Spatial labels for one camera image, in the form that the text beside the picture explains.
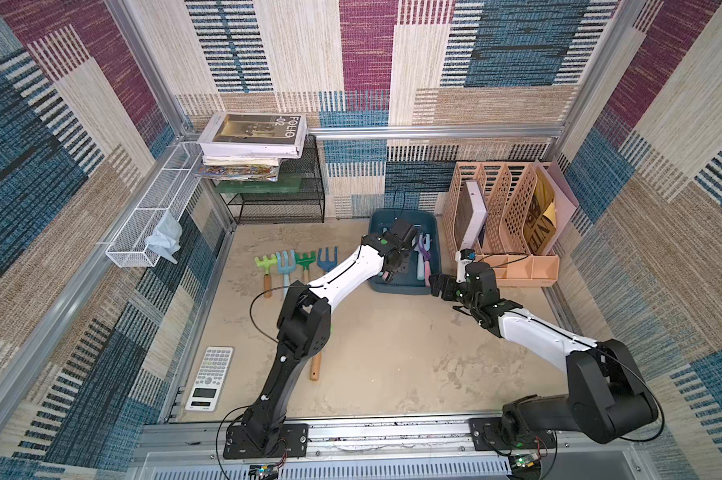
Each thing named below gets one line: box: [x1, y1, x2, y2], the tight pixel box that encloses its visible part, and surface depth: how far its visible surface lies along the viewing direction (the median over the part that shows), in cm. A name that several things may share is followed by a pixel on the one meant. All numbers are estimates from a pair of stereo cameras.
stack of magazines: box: [197, 154, 279, 181], surface depth 83 cm
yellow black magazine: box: [524, 166, 556, 255], surface depth 96 cm
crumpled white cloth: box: [144, 210, 183, 264], surface depth 69 cm
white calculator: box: [185, 346, 234, 412], surface depth 84 cm
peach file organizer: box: [442, 162, 560, 287], surface depth 104 cm
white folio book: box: [197, 112, 308, 166], surface depth 84 cm
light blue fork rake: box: [276, 250, 296, 298], surface depth 110 cm
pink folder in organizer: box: [533, 156, 579, 255], surface depth 89 cm
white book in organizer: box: [455, 180, 488, 250], surface depth 101 cm
